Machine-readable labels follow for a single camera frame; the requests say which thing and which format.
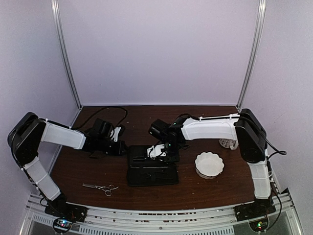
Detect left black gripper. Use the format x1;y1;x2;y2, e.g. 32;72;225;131
98;137;131;156

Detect black zippered tool case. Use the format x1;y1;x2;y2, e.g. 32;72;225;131
127;145;179;187

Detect silver thinning scissors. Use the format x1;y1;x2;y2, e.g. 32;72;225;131
82;184;119;197

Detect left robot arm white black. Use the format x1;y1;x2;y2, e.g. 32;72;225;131
7;112;127;217

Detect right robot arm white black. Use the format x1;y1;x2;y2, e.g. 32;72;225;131
146;109;271;216

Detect white scalloped bowl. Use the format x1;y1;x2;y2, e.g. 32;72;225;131
194;152;224;179

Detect floral white mug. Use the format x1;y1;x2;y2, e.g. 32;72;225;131
219;139;239;150

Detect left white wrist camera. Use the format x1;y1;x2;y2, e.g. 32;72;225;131
110;125;125;142

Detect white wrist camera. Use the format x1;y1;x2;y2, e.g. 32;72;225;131
110;125;125;142
147;144;166;158

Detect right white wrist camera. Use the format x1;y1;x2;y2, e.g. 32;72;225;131
147;144;166;158

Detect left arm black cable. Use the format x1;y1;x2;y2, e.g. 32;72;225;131
70;106;129;129

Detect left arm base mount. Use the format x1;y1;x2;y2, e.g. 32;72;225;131
45;204;88;234

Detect right aluminium frame post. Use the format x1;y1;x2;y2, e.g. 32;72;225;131
236;0;267;111

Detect aluminium frame post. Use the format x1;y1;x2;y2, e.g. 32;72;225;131
51;0;82;109
236;0;267;111

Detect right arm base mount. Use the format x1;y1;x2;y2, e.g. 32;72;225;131
234;202;276;233

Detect front aluminium rail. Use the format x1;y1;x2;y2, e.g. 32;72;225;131
18;193;304;235

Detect left aluminium frame post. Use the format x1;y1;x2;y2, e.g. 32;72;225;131
51;0;82;109

